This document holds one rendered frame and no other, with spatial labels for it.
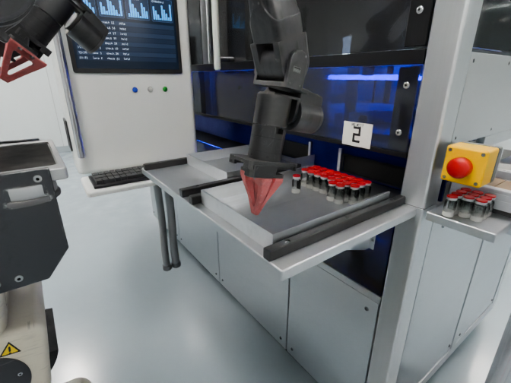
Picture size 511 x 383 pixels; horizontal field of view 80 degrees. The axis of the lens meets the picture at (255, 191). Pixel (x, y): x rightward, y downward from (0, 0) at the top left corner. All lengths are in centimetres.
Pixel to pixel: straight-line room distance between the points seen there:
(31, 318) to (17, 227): 18
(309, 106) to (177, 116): 92
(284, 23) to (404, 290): 67
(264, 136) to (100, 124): 92
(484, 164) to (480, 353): 126
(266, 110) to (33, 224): 36
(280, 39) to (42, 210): 40
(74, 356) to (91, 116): 105
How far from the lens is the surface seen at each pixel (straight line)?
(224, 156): 111
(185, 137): 142
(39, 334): 62
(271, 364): 150
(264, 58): 51
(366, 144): 80
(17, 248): 51
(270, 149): 49
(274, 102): 49
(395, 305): 91
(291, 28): 49
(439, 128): 72
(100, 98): 132
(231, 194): 74
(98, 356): 167
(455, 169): 68
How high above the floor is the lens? 116
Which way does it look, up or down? 21 degrees down
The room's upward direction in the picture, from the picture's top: straight up
